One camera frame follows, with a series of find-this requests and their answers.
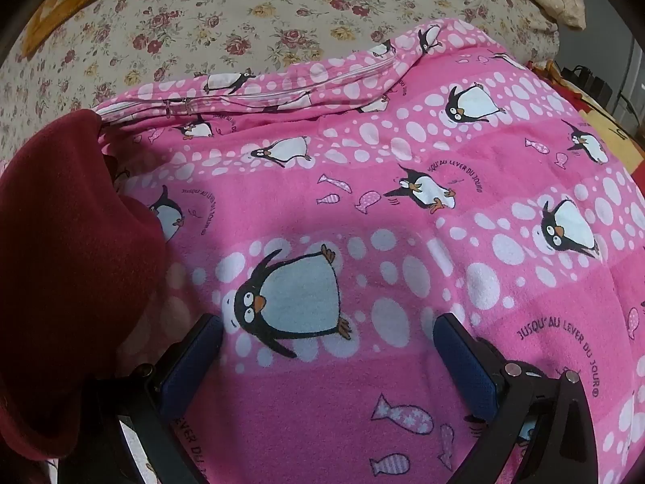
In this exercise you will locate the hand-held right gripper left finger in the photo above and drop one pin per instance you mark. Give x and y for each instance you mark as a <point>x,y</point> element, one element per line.
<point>189,368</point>

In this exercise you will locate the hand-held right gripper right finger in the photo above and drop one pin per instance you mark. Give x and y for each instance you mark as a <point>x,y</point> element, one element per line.
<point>463,368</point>

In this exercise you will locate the dark red fleece garment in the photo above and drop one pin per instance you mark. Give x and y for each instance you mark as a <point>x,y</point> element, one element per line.
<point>65,272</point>

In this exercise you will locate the pink penguin print blanket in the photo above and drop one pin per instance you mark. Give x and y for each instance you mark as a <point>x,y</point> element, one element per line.
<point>383,242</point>

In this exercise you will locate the floral bed sheet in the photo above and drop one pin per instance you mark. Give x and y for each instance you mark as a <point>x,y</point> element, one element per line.
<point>211,15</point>

